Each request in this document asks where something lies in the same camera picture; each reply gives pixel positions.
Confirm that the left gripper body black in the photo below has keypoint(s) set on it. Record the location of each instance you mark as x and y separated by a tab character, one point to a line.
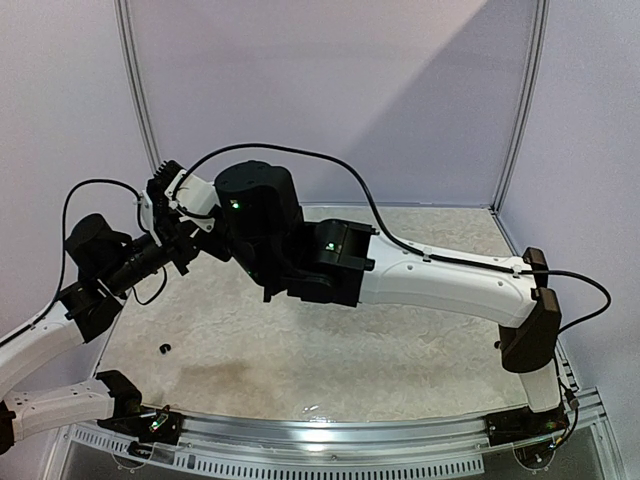
171	242

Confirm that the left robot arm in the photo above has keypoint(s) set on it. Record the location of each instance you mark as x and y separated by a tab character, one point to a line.
110	264

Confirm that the aluminium front rail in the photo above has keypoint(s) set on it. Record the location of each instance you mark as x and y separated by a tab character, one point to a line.
214	447

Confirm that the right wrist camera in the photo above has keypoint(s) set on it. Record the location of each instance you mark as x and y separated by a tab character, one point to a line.
192	197

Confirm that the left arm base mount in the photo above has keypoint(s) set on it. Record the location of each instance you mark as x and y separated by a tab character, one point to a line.
130	417

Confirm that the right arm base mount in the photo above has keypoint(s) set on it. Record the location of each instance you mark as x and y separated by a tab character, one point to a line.
521	424

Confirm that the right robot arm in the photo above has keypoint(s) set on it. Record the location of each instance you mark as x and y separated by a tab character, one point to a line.
254	207

